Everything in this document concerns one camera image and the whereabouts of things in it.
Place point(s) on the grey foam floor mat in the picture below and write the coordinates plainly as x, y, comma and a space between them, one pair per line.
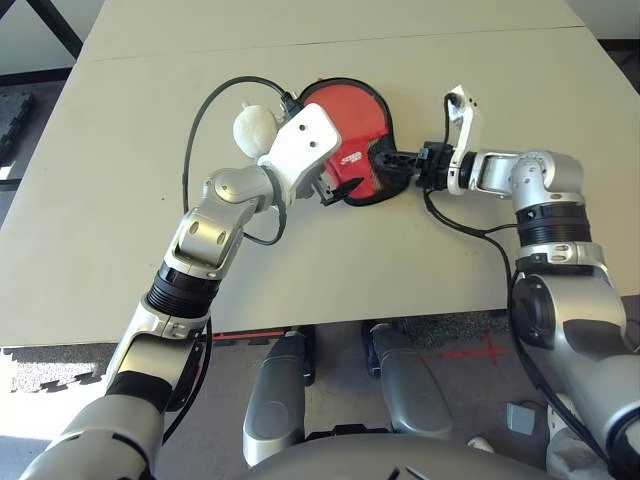
55, 367

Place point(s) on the light grey trouser leg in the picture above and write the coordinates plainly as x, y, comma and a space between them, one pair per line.
570, 457

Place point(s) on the grey robot left leg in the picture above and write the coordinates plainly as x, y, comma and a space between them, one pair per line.
275, 400

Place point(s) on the black and red paddle case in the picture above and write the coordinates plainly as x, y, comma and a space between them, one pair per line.
365, 180

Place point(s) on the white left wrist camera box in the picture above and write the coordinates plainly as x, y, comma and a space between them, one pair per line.
305, 140

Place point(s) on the grey robot torso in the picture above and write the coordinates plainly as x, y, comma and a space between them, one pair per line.
400, 460

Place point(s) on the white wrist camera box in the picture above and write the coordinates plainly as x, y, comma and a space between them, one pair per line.
467, 125
305, 140

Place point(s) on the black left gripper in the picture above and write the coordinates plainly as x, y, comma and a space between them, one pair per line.
322, 190

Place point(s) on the white perforated clog shoe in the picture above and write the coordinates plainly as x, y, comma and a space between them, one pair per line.
555, 415
481, 444

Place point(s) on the grey robot leg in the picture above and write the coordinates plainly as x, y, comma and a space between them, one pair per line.
275, 400
410, 390

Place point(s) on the grey robot right leg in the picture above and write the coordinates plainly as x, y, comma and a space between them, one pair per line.
410, 390

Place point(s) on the red ping-pong paddle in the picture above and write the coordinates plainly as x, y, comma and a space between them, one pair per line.
350, 110

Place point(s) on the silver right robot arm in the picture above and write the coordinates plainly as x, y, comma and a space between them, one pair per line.
550, 190

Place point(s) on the small grey pedal box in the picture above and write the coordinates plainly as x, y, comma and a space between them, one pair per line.
521, 417

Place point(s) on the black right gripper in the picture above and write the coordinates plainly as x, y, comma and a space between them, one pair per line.
435, 165

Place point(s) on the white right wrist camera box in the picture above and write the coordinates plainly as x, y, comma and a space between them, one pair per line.
467, 125

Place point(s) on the black-framed side table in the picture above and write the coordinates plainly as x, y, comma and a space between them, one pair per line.
60, 25

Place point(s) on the black foam floor mat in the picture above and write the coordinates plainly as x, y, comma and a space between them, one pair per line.
15, 125

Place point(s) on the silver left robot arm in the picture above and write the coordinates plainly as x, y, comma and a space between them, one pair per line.
210, 235

